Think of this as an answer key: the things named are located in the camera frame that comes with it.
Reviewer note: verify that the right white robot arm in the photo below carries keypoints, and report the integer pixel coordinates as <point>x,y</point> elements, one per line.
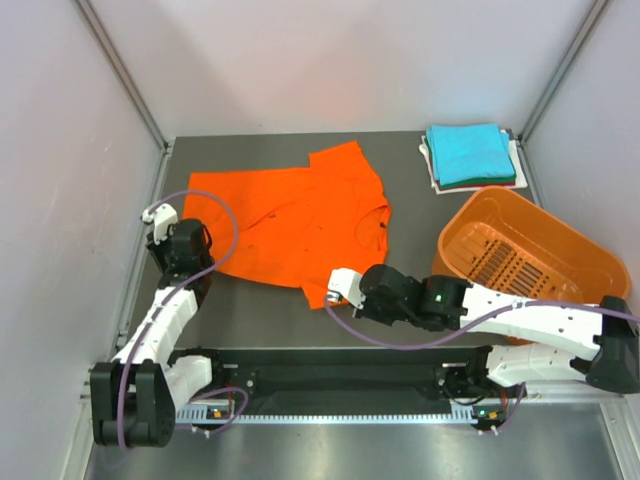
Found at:
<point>562,341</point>

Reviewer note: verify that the folded green t shirt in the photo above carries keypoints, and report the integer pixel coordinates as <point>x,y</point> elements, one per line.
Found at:
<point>478,181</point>

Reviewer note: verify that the aluminium frame rail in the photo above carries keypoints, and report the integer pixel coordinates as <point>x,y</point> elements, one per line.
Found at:
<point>99,32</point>

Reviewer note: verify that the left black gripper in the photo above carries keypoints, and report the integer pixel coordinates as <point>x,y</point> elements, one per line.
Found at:
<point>156,250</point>

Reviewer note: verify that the grey slotted cable duct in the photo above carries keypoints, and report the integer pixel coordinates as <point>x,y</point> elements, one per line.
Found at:
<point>214,414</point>

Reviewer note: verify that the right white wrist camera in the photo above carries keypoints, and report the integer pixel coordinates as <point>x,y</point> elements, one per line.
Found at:
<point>344,285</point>

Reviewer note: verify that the orange t shirt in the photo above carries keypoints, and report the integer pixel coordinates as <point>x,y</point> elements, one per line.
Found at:
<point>292,227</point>

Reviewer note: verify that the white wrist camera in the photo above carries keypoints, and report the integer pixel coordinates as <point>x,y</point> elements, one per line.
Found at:
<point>160,218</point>
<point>344,285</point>

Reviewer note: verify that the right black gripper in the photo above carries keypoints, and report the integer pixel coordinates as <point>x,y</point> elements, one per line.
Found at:
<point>368,313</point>

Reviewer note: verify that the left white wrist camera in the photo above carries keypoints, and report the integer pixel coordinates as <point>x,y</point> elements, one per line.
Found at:
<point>160,218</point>

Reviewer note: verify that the orange plastic basket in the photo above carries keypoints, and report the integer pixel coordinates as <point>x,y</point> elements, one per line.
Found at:
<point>503,241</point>

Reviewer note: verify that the folded white t shirt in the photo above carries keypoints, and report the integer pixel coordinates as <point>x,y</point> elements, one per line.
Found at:
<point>514,156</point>

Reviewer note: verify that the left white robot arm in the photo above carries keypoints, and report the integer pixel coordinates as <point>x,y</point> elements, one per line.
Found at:
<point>135,397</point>

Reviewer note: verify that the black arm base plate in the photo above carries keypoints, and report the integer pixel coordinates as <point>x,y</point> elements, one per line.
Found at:
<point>340,381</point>

